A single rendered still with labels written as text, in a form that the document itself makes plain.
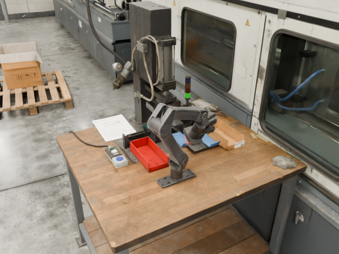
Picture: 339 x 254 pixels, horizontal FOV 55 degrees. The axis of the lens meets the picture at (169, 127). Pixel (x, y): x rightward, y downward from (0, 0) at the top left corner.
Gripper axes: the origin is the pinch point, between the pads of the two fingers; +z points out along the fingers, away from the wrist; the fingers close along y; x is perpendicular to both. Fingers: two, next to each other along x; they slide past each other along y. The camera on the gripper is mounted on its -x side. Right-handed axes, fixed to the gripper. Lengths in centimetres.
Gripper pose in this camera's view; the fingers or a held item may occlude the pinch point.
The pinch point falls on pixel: (187, 143)
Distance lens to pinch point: 178.1
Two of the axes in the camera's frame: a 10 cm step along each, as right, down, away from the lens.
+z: -2.8, 5.3, 8.0
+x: -8.7, 2.1, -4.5
